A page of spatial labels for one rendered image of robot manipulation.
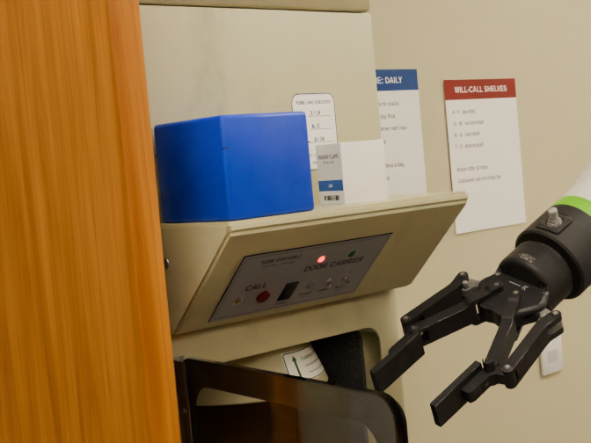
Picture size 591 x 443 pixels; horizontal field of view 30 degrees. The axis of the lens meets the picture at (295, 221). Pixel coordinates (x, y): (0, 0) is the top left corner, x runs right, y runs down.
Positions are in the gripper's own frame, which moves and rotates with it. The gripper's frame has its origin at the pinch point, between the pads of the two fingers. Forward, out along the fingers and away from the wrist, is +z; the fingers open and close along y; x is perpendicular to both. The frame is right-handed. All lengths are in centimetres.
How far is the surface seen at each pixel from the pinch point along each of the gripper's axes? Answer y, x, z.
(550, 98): -61, 38, -96
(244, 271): -5.3, -21.3, 12.0
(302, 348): -13.0, -1.6, 4.3
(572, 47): -64, 33, -109
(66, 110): -16.3, -38.1, 16.7
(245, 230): -3.2, -26.3, 11.6
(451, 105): -60, 23, -69
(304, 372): -11.0, -0.7, 6.1
